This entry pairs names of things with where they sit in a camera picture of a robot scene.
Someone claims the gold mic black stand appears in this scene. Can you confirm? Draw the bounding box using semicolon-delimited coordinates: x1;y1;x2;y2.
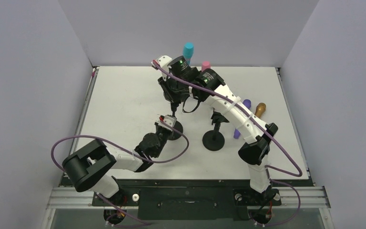
168;103;183;141

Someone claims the purple mic black stand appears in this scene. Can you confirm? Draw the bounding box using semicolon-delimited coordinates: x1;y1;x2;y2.
202;110;229;151

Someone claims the purple microphone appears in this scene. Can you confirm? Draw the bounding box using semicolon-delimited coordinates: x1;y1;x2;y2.
233;99;252;140

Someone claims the gold microphone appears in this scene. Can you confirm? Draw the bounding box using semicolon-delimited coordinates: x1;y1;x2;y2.
254;103;266;118

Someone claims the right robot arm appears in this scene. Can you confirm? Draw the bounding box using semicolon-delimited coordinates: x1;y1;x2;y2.
152;55;278;204

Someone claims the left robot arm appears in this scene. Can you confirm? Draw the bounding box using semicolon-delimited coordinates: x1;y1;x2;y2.
62;123;173;205

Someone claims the pink microphone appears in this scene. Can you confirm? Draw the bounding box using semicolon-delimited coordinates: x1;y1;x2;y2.
201;61;211;72

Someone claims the cyan microphone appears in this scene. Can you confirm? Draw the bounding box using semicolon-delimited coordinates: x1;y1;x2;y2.
182;42;194;64

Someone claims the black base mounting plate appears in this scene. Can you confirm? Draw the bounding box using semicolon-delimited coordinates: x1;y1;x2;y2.
60;177;315;222

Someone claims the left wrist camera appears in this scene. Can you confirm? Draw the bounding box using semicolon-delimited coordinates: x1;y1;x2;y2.
158;115;177;131

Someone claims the aluminium frame rail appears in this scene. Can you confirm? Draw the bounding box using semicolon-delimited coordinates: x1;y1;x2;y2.
46;187;331;209

